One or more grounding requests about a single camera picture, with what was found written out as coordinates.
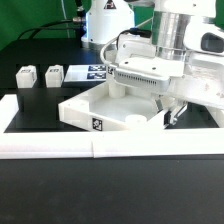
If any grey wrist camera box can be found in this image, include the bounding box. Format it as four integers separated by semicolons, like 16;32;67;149
114;68;170;92

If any thin white cable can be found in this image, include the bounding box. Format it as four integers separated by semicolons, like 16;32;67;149
59;0;71;39

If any black cable thick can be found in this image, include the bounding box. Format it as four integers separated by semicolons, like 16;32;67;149
17;17;86;40

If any white U-shaped obstacle fence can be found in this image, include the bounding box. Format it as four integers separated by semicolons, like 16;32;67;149
0;94;224;159

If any white camera cable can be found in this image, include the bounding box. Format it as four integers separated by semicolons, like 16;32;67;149
99;18;154;73

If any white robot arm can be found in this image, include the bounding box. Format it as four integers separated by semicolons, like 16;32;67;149
83;0;224;127

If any black cable connector upright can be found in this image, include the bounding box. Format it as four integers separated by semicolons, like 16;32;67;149
75;0;85;18

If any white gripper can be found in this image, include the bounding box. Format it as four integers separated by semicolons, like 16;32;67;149
115;24;224;125

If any white sheet with fiducial markers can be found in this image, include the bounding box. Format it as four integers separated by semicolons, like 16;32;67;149
64;64;106;82

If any white square table top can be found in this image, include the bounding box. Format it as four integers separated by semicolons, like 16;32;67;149
58;83;169;131

